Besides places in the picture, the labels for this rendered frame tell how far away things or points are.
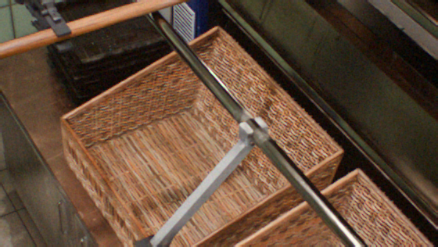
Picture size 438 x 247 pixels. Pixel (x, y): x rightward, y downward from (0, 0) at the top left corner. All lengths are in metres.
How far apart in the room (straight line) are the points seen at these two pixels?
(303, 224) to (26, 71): 1.04
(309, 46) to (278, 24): 0.12
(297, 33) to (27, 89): 0.88
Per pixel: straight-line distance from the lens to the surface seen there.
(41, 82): 2.72
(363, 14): 1.99
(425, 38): 1.56
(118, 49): 2.48
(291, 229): 2.09
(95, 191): 2.33
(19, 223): 3.12
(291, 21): 2.21
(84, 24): 1.88
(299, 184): 1.60
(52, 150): 2.51
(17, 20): 3.39
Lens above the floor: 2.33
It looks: 43 degrees down
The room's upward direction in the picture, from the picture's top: 3 degrees clockwise
